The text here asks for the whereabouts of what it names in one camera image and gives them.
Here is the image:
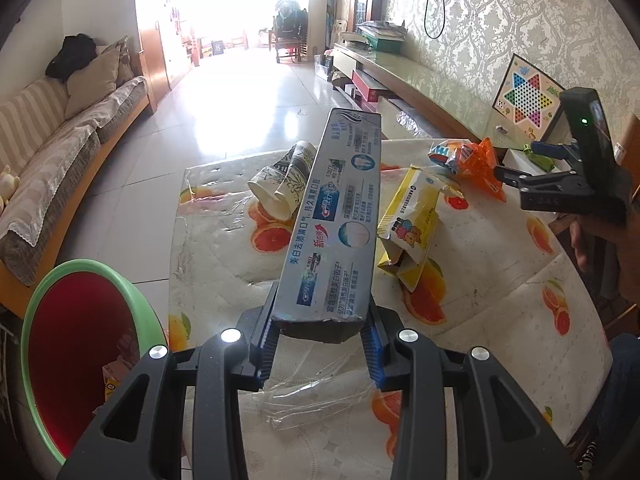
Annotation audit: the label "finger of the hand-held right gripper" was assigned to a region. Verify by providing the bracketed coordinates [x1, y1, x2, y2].
[531, 141, 583, 161]
[492, 165, 551, 192]

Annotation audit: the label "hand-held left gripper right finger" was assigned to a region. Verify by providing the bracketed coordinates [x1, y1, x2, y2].
[361, 305, 581, 480]

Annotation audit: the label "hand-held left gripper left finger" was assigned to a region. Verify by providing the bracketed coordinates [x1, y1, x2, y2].
[57, 282, 281, 480]

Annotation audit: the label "orange snack bag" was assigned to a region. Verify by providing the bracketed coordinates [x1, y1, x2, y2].
[427, 138, 506, 201]

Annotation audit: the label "long toothpaste box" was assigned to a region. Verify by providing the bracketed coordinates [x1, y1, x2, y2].
[270, 108, 383, 343]

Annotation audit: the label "yellow cardboard box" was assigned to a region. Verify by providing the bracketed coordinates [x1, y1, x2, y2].
[102, 355, 137, 403]

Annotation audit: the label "red bin green rim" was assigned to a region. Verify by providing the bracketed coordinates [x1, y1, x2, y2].
[20, 260, 171, 466]

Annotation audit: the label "person's right hand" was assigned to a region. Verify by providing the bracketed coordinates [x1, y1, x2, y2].
[569, 216, 608, 276]

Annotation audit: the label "small green packet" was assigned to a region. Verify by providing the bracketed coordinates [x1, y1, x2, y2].
[520, 145, 557, 172]

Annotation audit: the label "white cardboard box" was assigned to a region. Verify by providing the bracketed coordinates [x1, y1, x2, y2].
[500, 147, 532, 176]

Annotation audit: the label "star checkers board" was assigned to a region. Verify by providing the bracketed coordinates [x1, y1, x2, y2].
[492, 54, 563, 141]

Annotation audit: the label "orange print tablecloth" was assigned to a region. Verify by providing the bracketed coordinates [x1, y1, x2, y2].
[167, 137, 616, 480]

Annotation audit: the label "long television cabinet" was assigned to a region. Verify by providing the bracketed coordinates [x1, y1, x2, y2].
[332, 42, 506, 146]

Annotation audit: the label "red flat box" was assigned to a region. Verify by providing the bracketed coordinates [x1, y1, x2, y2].
[352, 70, 388, 103]

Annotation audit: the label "printed paper cup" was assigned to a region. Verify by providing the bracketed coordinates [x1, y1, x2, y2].
[247, 141, 318, 222]

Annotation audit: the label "stack of papers green box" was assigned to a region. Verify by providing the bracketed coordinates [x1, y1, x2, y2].
[357, 20, 408, 53]

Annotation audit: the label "person's leg blue jeans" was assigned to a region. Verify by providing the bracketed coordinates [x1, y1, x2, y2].
[595, 332, 640, 480]

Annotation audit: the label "chair with dark bag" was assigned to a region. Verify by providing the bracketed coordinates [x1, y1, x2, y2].
[272, 2, 311, 63]

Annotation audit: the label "striped beige sofa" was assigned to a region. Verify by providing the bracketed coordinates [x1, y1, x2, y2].
[0, 35, 151, 311]

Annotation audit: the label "white plush toy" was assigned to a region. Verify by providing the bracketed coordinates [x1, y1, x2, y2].
[0, 165, 18, 211]

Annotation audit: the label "beige pillow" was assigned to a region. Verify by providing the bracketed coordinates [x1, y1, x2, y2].
[65, 47, 121, 118]

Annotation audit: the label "patterned pillow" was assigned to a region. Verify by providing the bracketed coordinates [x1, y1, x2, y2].
[97, 37, 135, 86]

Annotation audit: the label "black cloth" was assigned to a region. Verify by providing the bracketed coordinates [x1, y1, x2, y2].
[45, 34, 98, 80]

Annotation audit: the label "black television cable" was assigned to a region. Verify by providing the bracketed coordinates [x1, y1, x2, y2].
[424, 0, 448, 40]

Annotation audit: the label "wooden wall cabinet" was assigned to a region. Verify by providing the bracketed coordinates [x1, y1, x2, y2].
[137, 0, 193, 111]

